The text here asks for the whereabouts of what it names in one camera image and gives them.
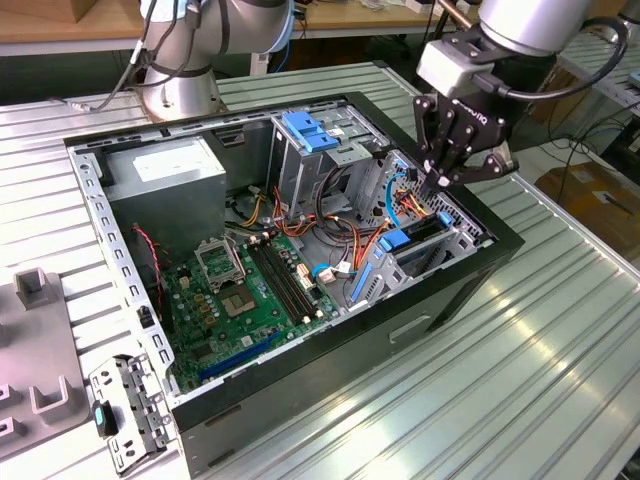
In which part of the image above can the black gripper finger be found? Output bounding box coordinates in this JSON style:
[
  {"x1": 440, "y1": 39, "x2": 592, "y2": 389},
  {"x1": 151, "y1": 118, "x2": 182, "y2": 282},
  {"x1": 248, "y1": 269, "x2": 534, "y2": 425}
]
[
  {"x1": 412, "y1": 94, "x2": 455, "y2": 190},
  {"x1": 433, "y1": 126, "x2": 517, "y2": 190}
]

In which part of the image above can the orange yellow power wire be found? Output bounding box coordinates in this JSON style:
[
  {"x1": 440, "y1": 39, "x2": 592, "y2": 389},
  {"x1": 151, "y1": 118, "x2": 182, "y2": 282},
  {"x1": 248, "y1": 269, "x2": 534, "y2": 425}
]
[{"x1": 393, "y1": 188, "x2": 434, "y2": 217}]

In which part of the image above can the hard disk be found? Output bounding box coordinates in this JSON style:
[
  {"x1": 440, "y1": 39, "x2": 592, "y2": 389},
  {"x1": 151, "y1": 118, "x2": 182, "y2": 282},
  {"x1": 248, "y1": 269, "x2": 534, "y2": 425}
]
[{"x1": 351, "y1": 209, "x2": 455, "y2": 305}]

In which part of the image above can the grey metal disk bay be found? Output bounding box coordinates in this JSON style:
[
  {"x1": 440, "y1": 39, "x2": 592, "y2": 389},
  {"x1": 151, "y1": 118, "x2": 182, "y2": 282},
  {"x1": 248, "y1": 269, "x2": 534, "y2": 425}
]
[{"x1": 347, "y1": 212, "x2": 484, "y2": 309}]

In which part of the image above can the large brown cardboard box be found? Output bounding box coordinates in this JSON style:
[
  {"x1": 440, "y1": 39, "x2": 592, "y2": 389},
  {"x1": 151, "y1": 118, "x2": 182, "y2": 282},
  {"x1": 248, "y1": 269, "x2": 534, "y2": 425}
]
[{"x1": 534, "y1": 162, "x2": 640, "y2": 259}]

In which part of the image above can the blue plastic drive latch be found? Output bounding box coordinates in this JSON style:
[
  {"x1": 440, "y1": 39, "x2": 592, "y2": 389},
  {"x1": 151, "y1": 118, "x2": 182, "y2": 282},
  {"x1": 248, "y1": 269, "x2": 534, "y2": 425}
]
[{"x1": 281, "y1": 110, "x2": 342, "y2": 155}]

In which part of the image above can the wooden desk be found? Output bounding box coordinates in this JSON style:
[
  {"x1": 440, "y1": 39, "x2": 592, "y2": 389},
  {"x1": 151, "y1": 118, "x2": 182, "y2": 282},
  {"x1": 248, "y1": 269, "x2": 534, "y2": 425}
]
[
  {"x1": 292, "y1": 0, "x2": 481, "y2": 66},
  {"x1": 0, "y1": 0, "x2": 149, "y2": 57}
]

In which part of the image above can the grey metal drive cage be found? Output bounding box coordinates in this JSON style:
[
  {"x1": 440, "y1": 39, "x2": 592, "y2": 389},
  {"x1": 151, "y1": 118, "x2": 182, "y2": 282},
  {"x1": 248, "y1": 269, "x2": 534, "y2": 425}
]
[{"x1": 266, "y1": 108, "x2": 392, "y2": 224}]

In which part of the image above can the beige board connector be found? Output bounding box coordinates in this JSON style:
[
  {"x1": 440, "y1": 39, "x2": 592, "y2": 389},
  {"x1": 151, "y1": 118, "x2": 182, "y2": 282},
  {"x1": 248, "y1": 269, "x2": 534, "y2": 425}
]
[{"x1": 296, "y1": 263, "x2": 317, "y2": 294}]

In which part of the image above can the black RAM slot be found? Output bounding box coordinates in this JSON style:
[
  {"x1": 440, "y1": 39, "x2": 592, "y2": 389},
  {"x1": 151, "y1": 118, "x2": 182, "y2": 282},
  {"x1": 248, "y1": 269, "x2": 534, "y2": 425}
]
[
  {"x1": 263, "y1": 238, "x2": 316, "y2": 319},
  {"x1": 269, "y1": 236, "x2": 324, "y2": 317},
  {"x1": 249, "y1": 241, "x2": 303, "y2": 324},
  {"x1": 256, "y1": 240, "x2": 309, "y2": 322}
]

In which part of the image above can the green motherboard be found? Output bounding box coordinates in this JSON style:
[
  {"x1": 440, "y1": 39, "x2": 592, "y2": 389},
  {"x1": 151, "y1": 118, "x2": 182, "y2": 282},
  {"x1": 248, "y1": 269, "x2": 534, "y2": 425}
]
[{"x1": 160, "y1": 230, "x2": 347, "y2": 397}]

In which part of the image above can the CPU socket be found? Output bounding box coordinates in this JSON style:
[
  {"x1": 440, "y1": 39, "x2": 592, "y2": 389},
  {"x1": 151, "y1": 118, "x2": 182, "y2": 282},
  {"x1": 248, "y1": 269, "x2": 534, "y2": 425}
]
[{"x1": 215, "y1": 283, "x2": 260, "y2": 321}]

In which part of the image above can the black open PC case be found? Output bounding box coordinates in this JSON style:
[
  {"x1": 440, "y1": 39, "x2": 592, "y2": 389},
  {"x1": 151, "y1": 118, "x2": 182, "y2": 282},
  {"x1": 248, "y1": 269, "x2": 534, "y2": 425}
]
[{"x1": 62, "y1": 89, "x2": 526, "y2": 480}]

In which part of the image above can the metal socket cover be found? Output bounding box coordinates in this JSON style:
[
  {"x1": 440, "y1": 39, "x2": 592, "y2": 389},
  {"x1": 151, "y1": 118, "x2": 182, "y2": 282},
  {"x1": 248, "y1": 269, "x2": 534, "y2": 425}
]
[{"x1": 192, "y1": 238, "x2": 247, "y2": 295}]

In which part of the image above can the grey power supply unit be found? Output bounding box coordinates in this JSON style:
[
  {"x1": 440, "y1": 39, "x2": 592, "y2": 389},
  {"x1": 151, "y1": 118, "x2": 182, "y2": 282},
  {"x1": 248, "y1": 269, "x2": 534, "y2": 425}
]
[{"x1": 102, "y1": 136, "x2": 229, "y2": 262}]

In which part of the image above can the blue expansion slot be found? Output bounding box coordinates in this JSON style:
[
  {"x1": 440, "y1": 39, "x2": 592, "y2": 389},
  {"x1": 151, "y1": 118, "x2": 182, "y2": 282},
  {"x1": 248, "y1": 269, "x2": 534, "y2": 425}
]
[{"x1": 197, "y1": 332, "x2": 281, "y2": 384}]

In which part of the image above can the black case fan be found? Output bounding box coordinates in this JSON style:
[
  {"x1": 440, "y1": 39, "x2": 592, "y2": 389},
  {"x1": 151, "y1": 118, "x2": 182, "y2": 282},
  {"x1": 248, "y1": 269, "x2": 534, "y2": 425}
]
[{"x1": 124, "y1": 223, "x2": 174, "y2": 336}]

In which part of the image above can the black teal latch clip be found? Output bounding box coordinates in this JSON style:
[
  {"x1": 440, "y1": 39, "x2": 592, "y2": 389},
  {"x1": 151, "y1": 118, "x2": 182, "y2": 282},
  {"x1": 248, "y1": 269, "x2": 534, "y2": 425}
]
[{"x1": 92, "y1": 399, "x2": 120, "y2": 440}]

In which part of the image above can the pale grey parts rack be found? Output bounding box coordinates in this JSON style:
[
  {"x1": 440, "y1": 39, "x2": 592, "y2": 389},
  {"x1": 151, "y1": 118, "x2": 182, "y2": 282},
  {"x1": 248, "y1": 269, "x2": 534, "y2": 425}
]
[{"x1": 0, "y1": 266, "x2": 97, "y2": 464}]

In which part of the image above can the blue data wire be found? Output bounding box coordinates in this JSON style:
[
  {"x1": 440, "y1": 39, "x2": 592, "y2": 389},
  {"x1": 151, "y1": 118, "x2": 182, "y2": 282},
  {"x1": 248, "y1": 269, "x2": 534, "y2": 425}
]
[{"x1": 386, "y1": 158, "x2": 420, "y2": 227}]

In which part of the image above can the black camera cable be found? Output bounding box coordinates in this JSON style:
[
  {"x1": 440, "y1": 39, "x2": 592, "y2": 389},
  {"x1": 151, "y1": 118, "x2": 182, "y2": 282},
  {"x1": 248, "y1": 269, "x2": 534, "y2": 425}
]
[{"x1": 472, "y1": 17, "x2": 630, "y2": 104}]

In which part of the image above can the orange red wire bundle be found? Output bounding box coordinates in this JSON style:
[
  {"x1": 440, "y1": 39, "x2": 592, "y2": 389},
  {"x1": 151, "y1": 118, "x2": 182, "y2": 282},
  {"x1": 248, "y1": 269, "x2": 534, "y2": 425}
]
[{"x1": 269, "y1": 184, "x2": 389, "y2": 274}]

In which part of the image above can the small blue wire white plug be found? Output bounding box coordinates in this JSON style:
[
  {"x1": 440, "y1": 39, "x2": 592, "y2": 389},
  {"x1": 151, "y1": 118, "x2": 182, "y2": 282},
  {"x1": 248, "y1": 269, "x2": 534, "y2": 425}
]
[{"x1": 309, "y1": 263, "x2": 351, "y2": 286}]

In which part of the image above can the yellow black wire bundle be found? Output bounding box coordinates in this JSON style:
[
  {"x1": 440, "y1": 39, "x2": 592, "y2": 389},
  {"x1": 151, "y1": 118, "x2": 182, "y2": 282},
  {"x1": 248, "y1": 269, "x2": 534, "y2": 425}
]
[{"x1": 238, "y1": 185, "x2": 269, "y2": 226}]

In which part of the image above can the dangling robot cable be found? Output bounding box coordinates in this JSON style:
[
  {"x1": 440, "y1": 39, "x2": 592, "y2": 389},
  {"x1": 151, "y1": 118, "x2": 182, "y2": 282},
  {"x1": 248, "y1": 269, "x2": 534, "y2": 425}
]
[{"x1": 63, "y1": 0, "x2": 206, "y2": 114}]

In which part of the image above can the grey metal slot bracket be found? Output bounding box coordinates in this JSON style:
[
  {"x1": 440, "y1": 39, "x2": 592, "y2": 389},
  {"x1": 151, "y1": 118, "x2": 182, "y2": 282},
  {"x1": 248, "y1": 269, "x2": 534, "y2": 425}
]
[{"x1": 88, "y1": 352, "x2": 174, "y2": 475}]

